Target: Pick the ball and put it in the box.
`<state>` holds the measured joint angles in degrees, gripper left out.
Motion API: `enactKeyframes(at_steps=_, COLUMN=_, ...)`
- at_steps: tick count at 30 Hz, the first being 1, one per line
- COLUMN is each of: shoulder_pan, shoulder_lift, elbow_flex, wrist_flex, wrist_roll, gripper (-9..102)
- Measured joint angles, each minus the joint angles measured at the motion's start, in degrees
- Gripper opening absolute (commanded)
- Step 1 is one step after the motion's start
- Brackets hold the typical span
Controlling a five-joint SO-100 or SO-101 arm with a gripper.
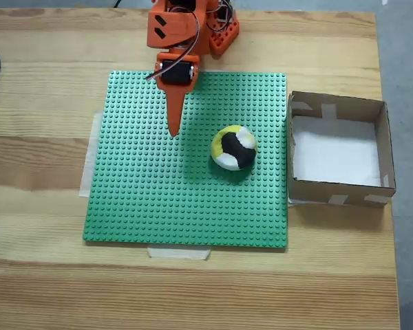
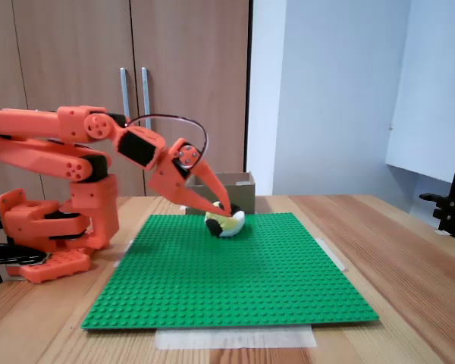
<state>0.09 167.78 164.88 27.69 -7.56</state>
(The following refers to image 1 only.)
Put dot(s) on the yellow black white ball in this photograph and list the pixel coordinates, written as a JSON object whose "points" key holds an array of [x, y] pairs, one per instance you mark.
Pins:
{"points": [[234, 148]]}

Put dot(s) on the brown cardboard box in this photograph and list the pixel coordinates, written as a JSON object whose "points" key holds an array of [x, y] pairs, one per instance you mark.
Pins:
{"points": [[344, 197]]}

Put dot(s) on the green studded baseplate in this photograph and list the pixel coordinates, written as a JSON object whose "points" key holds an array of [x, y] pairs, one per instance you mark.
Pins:
{"points": [[141, 189]]}

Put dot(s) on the long masking tape strip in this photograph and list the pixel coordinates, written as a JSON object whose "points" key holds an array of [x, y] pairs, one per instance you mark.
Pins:
{"points": [[89, 165]]}

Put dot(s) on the short masking tape strip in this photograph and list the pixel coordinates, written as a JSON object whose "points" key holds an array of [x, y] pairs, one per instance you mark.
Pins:
{"points": [[179, 253]]}

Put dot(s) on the white paper sheet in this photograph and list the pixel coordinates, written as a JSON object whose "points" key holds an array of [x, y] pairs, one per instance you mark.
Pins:
{"points": [[334, 151]]}

